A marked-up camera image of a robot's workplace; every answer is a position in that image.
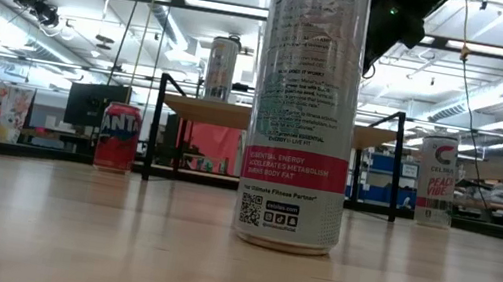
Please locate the Celsius can with pink band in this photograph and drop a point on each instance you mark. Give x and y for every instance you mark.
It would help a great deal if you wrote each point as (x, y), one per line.
(303, 119)

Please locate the Celsius Peach Vibe can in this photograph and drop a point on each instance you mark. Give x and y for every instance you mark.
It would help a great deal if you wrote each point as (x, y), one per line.
(436, 180)

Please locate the Celsius can with orange script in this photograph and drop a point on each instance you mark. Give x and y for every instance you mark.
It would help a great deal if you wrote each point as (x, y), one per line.
(221, 70)

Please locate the wooden shelf with black legs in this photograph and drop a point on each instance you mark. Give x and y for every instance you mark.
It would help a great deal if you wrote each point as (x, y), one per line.
(205, 111)

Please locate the blue storage bins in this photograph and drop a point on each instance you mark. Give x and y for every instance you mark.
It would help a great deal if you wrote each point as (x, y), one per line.
(384, 163)

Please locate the red panel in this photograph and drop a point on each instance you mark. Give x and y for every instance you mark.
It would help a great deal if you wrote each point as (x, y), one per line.
(216, 143)

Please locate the red Fanta can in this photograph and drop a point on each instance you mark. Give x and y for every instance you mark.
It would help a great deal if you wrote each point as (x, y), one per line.
(117, 140)

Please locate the black monitor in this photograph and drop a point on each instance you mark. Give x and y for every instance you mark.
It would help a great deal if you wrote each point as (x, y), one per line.
(90, 103)

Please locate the black ceiling spotlight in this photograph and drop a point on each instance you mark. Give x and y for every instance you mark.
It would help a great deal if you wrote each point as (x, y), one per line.
(37, 8)

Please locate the black aluminium table frame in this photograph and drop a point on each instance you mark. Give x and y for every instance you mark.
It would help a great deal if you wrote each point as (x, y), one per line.
(205, 179)

